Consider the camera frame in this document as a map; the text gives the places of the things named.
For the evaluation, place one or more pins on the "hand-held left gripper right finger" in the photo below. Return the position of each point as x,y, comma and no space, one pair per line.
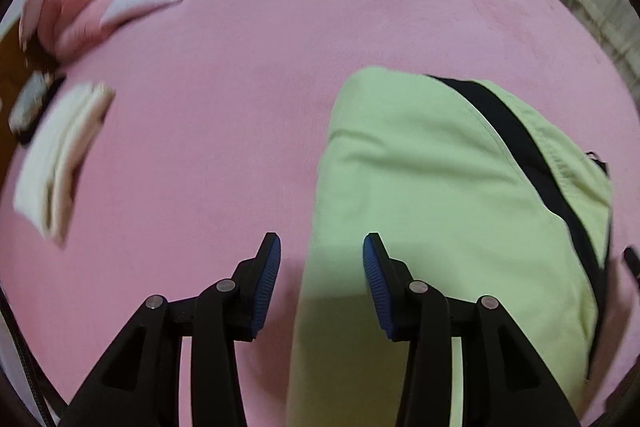
375,287

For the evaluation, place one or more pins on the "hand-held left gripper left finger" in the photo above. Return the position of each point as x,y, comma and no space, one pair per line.
265,287

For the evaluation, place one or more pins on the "black cloth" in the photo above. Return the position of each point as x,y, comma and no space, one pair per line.
25,138

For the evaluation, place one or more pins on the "wooden headboard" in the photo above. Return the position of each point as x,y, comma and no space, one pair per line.
12,67

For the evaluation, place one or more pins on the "bed with pink sheet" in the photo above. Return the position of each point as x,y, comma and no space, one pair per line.
250,82

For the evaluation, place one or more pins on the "white folded towel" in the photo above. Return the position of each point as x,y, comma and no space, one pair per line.
45,167

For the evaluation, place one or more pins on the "grey cloth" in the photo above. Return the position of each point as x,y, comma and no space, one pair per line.
30,99

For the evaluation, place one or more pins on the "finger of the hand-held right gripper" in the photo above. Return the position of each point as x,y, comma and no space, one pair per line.
633,262

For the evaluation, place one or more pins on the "green and black hooded jacket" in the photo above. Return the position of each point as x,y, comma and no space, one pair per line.
425,182

